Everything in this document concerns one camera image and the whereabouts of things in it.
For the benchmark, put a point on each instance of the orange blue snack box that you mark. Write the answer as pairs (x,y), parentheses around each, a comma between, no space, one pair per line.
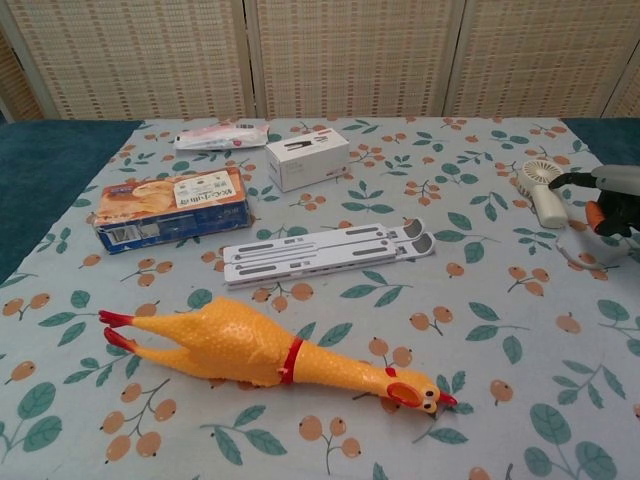
(170,210)

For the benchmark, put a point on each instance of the yellow rubber chicken toy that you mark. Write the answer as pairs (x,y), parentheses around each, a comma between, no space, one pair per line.
(235,350)

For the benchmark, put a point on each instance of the small white handheld fan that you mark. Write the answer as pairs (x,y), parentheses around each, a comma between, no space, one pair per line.
(547,205)

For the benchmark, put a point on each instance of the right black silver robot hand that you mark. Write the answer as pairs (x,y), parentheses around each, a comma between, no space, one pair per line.
(612,210)

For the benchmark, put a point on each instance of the floral print tablecloth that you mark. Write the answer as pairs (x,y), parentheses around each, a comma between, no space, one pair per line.
(350,310)

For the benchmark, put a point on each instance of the woven folding screen panel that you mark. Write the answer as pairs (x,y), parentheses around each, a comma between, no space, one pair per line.
(627,100)
(540,55)
(355,55)
(135,55)

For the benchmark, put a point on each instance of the brown woven screen panel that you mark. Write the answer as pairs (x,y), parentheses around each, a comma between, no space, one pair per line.
(15,85)

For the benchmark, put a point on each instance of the pink white plastic packet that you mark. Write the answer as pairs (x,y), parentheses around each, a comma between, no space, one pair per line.
(220,137)

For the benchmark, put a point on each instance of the white stapler box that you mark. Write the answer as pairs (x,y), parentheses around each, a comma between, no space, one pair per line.
(305,160)

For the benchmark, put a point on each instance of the white folding laptop stand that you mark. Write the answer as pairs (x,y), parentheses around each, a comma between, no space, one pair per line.
(320,252)

